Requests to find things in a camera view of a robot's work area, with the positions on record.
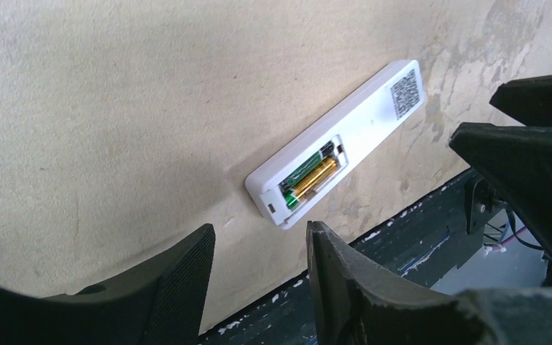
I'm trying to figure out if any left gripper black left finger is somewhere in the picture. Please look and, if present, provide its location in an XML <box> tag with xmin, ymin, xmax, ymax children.
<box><xmin>0</xmin><ymin>224</ymin><xmax>216</xmax><ymax>344</ymax></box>

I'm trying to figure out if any green black battery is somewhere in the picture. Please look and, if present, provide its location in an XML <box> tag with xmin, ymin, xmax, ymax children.
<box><xmin>279</xmin><ymin>141</ymin><xmax>335</xmax><ymax>194</ymax></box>

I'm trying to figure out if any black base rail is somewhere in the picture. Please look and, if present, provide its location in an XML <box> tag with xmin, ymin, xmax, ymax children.
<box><xmin>199</xmin><ymin>169</ymin><xmax>492</xmax><ymax>344</ymax></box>

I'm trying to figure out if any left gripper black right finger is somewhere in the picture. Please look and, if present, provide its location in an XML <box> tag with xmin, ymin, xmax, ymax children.
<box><xmin>306</xmin><ymin>221</ymin><xmax>552</xmax><ymax>344</ymax></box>

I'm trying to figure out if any white remote control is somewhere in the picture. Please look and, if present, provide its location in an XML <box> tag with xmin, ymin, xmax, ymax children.
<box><xmin>245</xmin><ymin>60</ymin><xmax>424</xmax><ymax>229</ymax></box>

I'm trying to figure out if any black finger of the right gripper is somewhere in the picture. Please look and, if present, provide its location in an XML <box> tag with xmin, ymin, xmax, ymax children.
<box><xmin>489</xmin><ymin>75</ymin><xmax>552</xmax><ymax>127</ymax></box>
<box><xmin>449</xmin><ymin>123</ymin><xmax>552</xmax><ymax>260</ymax></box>

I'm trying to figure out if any gold battery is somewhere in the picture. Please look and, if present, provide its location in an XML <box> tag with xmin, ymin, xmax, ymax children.
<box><xmin>285</xmin><ymin>157</ymin><xmax>338</xmax><ymax>210</ymax></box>

